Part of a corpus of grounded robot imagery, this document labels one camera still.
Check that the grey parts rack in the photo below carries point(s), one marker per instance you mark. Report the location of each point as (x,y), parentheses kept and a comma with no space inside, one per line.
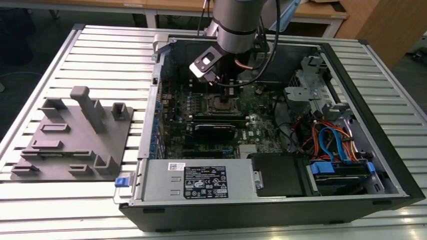
(82,150)

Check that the CPU socket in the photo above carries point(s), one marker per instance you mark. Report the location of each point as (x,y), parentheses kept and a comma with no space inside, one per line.
(223,113)

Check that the black PC case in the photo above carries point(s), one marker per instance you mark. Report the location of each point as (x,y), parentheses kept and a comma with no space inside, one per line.
(233,215)

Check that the blue case latch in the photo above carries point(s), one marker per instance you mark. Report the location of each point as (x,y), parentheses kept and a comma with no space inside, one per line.
(120,182)

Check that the black graphics card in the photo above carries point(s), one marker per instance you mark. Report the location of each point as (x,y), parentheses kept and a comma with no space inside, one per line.
(213,133)

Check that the pale blue teach pendant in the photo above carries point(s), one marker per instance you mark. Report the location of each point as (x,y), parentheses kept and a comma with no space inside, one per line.
(283,17)

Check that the copper bent tube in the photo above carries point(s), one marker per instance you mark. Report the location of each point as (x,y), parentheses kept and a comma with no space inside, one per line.
(237,65)

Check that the metal disk bay cage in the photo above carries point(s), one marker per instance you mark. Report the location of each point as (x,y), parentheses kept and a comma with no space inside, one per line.
(296,96)

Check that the black plastic shroud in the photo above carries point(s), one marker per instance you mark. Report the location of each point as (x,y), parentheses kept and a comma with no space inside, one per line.
(280,175)

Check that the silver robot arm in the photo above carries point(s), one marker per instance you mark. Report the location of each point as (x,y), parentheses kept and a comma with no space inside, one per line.
(236,30)

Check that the hard disk in blue carrier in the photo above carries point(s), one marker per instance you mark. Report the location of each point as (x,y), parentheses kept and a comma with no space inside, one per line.
(321,168)

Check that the silver power supply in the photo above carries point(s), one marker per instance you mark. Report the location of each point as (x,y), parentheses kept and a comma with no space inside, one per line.
(156,180)

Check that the silver chipset heatsink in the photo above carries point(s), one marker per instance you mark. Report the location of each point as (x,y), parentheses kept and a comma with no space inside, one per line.
(248,149)

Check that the wooden cabinet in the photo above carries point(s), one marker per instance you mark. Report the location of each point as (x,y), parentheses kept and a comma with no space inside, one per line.
(393,25)

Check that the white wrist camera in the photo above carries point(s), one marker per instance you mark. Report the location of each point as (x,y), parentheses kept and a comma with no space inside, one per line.
(200,67)

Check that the green motherboard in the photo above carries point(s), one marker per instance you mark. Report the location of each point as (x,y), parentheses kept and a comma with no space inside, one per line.
(263,125)

